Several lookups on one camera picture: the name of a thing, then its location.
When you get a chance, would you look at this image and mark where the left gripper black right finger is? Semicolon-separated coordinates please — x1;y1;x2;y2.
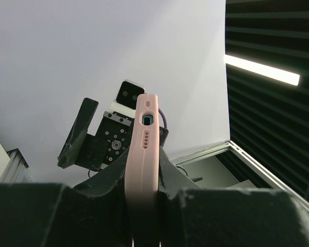
159;150;309;246

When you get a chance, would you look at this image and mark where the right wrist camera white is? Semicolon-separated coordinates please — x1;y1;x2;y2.
109;79;146;118

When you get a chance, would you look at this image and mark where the aluminium front rail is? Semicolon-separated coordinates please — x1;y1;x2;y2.
170;140;309;214

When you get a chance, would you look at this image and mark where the ceiling light strip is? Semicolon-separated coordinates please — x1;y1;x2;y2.
225;55;300;86

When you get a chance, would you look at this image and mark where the teal phone black screen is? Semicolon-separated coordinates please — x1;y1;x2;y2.
142;114;153;126

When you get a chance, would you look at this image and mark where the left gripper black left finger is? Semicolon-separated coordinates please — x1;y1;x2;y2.
0;152;132;246

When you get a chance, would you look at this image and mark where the pink phone case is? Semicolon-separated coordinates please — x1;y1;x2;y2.
124;94;160;246

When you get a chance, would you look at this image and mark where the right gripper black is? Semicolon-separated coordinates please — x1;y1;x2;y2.
58;98;134;171

